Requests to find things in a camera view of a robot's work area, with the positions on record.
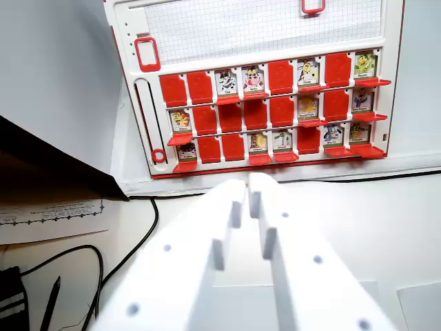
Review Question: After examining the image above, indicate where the red board flap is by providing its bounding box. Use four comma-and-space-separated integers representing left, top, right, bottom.
242, 90, 271, 102

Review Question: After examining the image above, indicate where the black pen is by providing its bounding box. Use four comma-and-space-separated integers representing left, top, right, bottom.
39, 274, 62, 331

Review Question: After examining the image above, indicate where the white printed paper sheet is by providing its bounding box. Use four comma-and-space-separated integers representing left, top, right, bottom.
0, 199, 112, 246

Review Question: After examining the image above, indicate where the black white-striped object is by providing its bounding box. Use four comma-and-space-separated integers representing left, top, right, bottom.
0, 265, 31, 331

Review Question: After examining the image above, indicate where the black box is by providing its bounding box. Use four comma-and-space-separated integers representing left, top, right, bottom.
0, 114, 131, 209

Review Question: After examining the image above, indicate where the red and white game board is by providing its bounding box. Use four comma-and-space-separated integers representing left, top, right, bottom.
102, 0, 408, 180

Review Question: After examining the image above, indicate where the thick black cable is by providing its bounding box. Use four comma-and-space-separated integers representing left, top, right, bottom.
79, 194, 160, 331

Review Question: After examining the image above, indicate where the looping black cable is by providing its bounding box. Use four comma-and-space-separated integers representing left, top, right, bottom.
19, 243, 105, 331

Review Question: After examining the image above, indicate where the thin black cable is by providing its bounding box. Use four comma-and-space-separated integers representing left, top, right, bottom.
151, 170, 441, 200

